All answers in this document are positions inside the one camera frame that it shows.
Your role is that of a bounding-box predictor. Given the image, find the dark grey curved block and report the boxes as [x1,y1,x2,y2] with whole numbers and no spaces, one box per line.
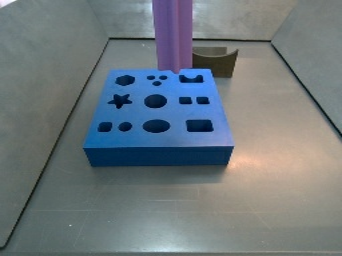
[192,47,239,78]

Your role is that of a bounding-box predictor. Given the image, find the purple star-shaped peg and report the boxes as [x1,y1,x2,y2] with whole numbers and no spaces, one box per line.
[152,0,192,73]

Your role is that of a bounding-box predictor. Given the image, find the blue shape-sorter block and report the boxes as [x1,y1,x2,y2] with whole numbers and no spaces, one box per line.
[83,69,234,167]

